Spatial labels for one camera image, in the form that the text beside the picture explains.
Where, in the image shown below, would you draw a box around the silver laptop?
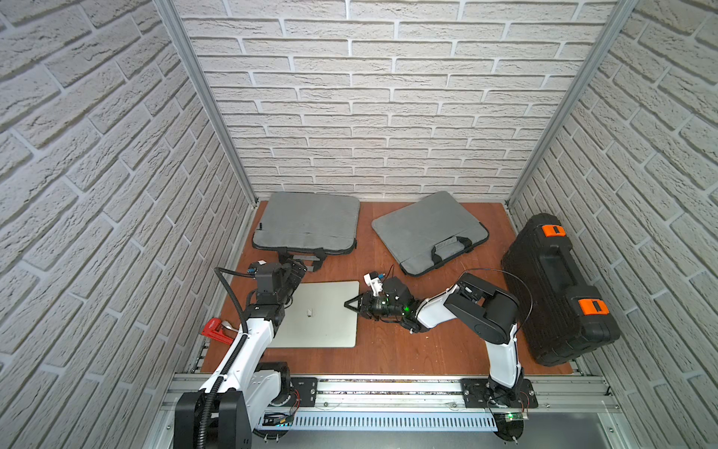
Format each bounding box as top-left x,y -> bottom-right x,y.
269,281 -> 360,349

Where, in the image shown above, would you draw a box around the grey laptop bag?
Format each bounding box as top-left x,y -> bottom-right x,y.
372,191 -> 489,277
252,192 -> 360,271

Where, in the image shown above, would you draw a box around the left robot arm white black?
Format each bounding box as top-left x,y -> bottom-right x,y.
173,259 -> 307,448

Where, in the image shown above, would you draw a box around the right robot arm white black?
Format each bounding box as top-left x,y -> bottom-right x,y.
344,272 -> 524,407

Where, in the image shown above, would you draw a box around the left green circuit board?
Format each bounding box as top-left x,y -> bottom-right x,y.
262,413 -> 294,428

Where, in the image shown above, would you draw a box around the black tool case orange latches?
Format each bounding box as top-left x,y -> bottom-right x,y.
501,213 -> 621,367

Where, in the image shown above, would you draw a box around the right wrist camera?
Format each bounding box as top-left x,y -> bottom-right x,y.
364,271 -> 386,297

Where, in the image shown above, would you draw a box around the red handled pliers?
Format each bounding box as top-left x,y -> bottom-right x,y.
201,318 -> 239,345

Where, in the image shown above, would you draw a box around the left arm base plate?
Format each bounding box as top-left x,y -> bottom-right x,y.
269,375 -> 319,408

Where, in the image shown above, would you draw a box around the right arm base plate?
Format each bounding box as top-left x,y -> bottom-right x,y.
459,377 -> 539,410

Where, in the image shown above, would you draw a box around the aluminium front rail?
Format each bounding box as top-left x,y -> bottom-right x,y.
159,372 -> 618,416

